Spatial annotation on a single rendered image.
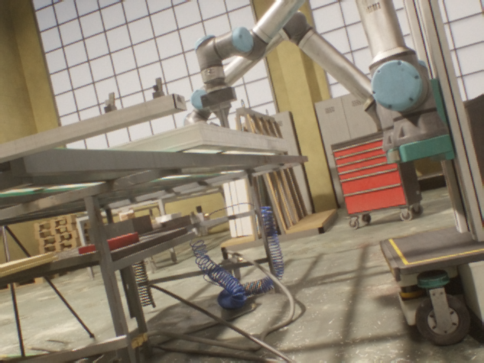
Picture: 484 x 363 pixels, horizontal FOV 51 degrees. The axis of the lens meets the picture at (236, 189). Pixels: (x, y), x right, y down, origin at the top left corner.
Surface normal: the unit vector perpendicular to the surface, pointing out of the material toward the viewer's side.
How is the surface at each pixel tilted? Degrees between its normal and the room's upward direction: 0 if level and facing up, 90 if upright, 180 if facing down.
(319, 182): 90
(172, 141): 90
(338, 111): 90
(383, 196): 90
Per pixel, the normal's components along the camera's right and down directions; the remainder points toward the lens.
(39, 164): 0.93, -0.22
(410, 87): -0.44, 0.18
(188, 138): -0.28, 0.06
